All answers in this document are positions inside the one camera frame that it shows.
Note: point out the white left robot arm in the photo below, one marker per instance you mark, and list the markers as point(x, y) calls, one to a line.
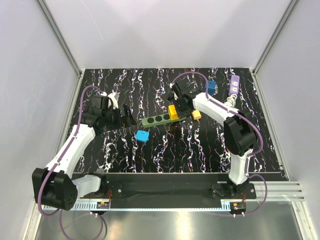
point(53, 185)

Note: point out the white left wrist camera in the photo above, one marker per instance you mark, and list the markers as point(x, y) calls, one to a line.
point(112, 100)

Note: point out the small orange plug adapter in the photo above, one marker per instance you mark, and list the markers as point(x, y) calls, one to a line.
point(196, 115)

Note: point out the green power strip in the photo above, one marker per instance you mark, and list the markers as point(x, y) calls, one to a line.
point(157, 120)

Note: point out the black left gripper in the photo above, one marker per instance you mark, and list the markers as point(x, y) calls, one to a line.
point(128, 119)

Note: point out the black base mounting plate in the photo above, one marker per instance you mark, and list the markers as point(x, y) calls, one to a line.
point(170, 191)

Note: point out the dark blue cube adapter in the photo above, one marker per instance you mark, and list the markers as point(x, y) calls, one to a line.
point(210, 87)

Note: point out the black marbled table mat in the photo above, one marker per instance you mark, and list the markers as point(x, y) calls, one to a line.
point(189, 146)

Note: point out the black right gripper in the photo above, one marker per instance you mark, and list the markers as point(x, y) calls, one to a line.
point(181, 114)

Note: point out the light blue plug adapter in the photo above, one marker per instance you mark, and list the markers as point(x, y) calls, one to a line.
point(142, 136)

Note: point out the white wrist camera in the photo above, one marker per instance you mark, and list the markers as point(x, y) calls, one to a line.
point(112, 100)
point(182, 88)

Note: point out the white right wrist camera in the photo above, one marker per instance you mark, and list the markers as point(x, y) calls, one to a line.
point(182, 88)

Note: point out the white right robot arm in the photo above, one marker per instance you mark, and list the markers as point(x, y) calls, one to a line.
point(239, 135)

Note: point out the purple power strip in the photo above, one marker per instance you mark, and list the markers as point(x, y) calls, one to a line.
point(234, 85)

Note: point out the yellow cube plug adapter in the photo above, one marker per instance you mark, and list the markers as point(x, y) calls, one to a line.
point(172, 113)

